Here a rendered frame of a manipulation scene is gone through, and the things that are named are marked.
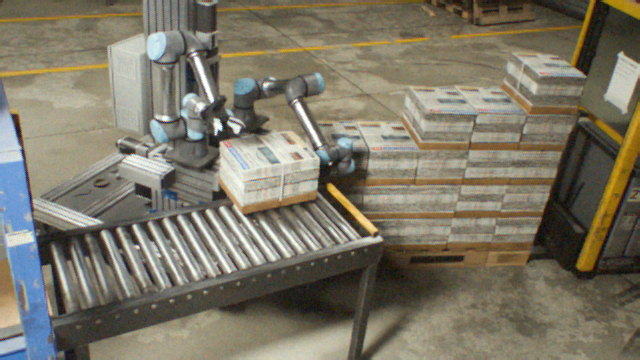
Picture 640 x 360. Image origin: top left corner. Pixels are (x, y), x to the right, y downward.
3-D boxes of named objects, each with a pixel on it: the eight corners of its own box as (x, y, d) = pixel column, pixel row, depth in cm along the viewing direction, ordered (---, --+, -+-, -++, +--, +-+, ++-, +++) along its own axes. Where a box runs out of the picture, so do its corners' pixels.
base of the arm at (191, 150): (171, 154, 312) (171, 136, 307) (189, 143, 324) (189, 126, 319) (197, 162, 307) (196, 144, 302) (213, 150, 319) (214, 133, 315)
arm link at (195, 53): (192, 33, 294) (228, 128, 291) (171, 36, 288) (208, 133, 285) (202, 22, 285) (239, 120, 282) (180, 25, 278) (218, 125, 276)
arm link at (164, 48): (188, 142, 303) (186, 33, 276) (160, 149, 294) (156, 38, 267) (176, 132, 311) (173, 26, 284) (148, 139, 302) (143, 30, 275)
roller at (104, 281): (94, 239, 257) (93, 230, 255) (122, 311, 223) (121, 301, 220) (82, 242, 255) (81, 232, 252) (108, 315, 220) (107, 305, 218)
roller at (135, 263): (126, 233, 263) (125, 223, 261) (158, 302, 229) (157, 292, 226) (114, 235, 261) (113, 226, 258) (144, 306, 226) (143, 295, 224)
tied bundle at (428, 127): (400, 121, 372) (406, 85, 361) (446, 121, 378) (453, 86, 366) (418, 150, 340) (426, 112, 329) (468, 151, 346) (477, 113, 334)
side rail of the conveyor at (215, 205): (320, 199, 315) (322, 179, 309) (325, 204, 311) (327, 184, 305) (34, 260, 253) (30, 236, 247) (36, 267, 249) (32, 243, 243)
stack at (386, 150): (295, 234, 403) (306, 118, 361) (463, 231, 425) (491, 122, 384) (304, 272, 370) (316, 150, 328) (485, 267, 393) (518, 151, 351)
